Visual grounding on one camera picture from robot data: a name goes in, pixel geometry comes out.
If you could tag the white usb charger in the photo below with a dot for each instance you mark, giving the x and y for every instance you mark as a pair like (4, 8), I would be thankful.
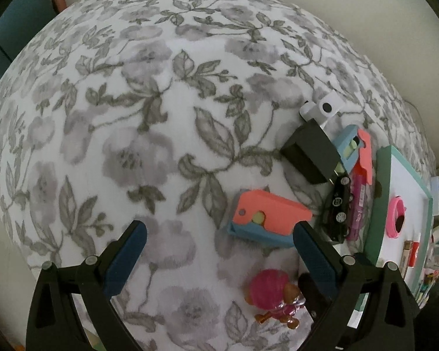
(413, 255)

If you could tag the teal white tray box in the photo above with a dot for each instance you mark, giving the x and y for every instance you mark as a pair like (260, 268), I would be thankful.
(396, 177)

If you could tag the pink puppy doll figure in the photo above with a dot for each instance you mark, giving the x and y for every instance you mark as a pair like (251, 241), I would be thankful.
(276, 296)

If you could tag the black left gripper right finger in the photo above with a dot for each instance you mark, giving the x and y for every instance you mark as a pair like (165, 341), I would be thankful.
(354, 305)

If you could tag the coral blue toy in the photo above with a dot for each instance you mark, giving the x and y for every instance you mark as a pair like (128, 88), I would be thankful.
(266, 218)
(353, 145)

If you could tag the white small device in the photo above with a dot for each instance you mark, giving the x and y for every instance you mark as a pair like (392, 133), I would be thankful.
(435, 187)

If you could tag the black toy car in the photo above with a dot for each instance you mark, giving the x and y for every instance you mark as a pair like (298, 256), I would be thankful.
(335, 217)

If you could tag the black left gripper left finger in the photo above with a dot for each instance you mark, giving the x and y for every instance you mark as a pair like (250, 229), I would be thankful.
(53, 321)

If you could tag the magenta marker pen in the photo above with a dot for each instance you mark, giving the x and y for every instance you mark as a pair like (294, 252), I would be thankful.
(358, 191)

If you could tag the floral grey white blanket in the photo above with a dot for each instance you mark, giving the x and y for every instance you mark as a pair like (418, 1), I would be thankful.
(163, 110)

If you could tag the dark teal cabinet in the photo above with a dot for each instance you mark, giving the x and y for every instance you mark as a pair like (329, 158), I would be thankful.
(7, 25)

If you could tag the black power adapter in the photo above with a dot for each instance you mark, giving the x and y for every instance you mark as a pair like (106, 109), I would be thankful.
(311, 152)

